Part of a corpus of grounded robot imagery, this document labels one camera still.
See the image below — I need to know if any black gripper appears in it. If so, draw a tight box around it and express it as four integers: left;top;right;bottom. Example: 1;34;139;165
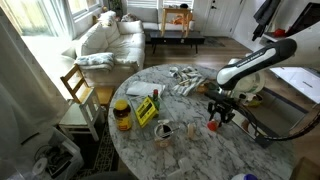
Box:
205;91;239;124

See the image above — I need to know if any small red lid container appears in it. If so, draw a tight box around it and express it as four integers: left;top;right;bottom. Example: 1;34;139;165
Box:
207;120;219;131

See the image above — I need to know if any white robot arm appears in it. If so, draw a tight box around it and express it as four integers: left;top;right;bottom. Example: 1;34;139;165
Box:
205;39;297;123

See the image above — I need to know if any yellow lid vitamin bottle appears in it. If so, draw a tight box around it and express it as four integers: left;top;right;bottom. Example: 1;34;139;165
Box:
113;99;132;131

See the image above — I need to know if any orange object under cloth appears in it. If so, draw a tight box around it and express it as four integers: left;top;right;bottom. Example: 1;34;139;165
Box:
196;84;208;93

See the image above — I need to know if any bowl with food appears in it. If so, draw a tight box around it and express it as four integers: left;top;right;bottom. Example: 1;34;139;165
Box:
247;94;263;107

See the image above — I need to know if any striped grey cloth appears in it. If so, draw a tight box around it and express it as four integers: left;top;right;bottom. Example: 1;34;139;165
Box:
169;66;205;96

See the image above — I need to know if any glass cup with spoon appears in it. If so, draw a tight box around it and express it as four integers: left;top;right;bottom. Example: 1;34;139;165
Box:
154;119;180;148

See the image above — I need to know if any white bottle blue cap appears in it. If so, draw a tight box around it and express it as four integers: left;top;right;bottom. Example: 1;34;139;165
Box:
231;174;258;180

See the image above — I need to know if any green glass bottle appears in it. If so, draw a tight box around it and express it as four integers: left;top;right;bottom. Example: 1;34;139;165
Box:
152;89;160;118

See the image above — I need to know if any yellow box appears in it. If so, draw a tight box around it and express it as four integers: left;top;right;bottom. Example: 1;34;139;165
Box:
135;97;158;128

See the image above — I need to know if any dark coffee table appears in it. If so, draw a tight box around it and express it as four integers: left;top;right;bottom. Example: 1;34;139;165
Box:
150;31;205;52

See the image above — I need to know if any wooden side table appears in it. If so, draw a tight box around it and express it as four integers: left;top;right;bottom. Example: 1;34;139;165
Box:
161;7;191;37

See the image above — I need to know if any white sofa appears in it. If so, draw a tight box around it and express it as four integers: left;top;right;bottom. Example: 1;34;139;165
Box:
63;11;145;86

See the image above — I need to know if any grey blanket on sofa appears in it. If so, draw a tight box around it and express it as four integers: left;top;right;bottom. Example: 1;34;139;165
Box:
74;52;115;70

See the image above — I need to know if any white stool chair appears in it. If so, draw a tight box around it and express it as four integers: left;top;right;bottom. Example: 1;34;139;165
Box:
58;89;105;141

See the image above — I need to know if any wooden chair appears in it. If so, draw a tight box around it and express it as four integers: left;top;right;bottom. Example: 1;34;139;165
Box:
60;65;114;106

